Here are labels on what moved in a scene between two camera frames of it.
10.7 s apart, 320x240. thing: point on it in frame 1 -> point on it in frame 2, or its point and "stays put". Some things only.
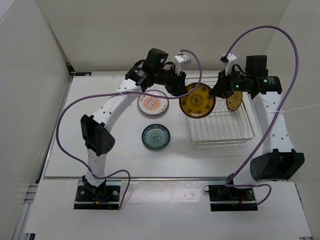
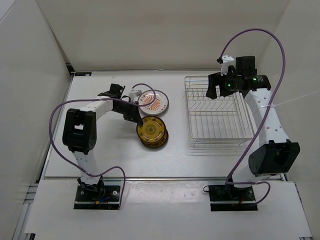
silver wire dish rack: x=223 y=127 stays put
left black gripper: x=178 y=87 -> x=134 y=115
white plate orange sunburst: x=153 y=106 stays put
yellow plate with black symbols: x=198 y=104 -> x=151 y=133
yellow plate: x=233 y=101 -> x=152 y=129
